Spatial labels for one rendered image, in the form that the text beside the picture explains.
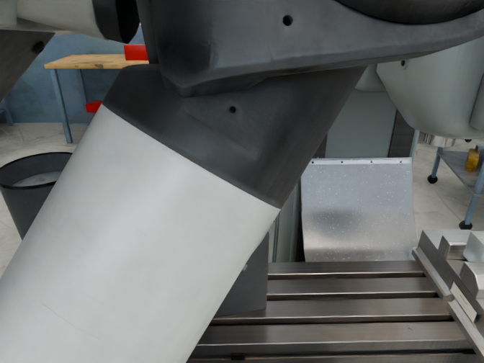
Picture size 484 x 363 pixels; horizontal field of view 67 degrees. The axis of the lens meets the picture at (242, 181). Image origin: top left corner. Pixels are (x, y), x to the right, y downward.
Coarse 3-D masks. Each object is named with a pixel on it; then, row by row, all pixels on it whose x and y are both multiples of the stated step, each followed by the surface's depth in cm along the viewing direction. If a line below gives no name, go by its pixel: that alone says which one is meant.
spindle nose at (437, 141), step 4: (424, 136) 62; (428, 136) 60; (432, 136) 60; (436, 136) 59; (424, 140) 61; (428, 140) 61; (432, 140) 60; (436, 140) 59; (440, 140) 59; (444, 140) 59; (448, 140) 59; (452, 140) 59; (432, 144) 60; (436, 144) 60; (440, 144) 59; (444, 144) 59; (448, 144) 59; (452, 144) 60
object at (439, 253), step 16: (432, 240) 83; (448, 240) 76; (464, 240) 76; (416, 256) 87; (432, 256) 82; (448, 256) 76; (464, 256) 76; (432, 272) 81; (448, 272) 76; (448, 288) 76; (464, 288) 70; (448, 304) 73; (464, 304) 70; (480, 304) 66; (464, 320) 69; (480, 320) 65; (480, 336) 65; (480, 352) 63
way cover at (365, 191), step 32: (320, 160) 102; (352, 160) 102; (384, 160) 103; (320, 192) 102; (352, 192) 103; (384, 192) 103; (320, 224) 101; (352, 224) 101; (384, 224) 101; (320, 256) 97; (352, 256) 97; (384, 256) 97
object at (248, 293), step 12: (264, 240) 66; (264, 252) 67; (252, 264) 68; (264, 264) 68; (240, 276) 68; (252, 276) 69; (264, 276) 69; (240, 288) 69; (252, 288) 70; (264, 288) 71; (228, 300) 70; (240, 300) 71; (252, 300) 72; (264, 300) 72; (216, 312) 71; (228, 312) 72; (240, 312) 72
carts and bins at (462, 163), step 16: (16, 160) 218; (32, 160) 225; (48, 160) 229; (64, 160) 231; (448, 160) 297; (464, 160) 297; (480, 160) 290; (0, 176) 206; (16, 176) 219; (32, 176) 226; (48, 176) 226; (432, 176) 325; (464, 176) 270; (480, 176) 241; (16, 192) 190; (32, 192) 190; (48, 192) 194; (480, 192) 248; (16, 208) 196; (32, 208) 195; (16, 224) 206; (464, 224) 258
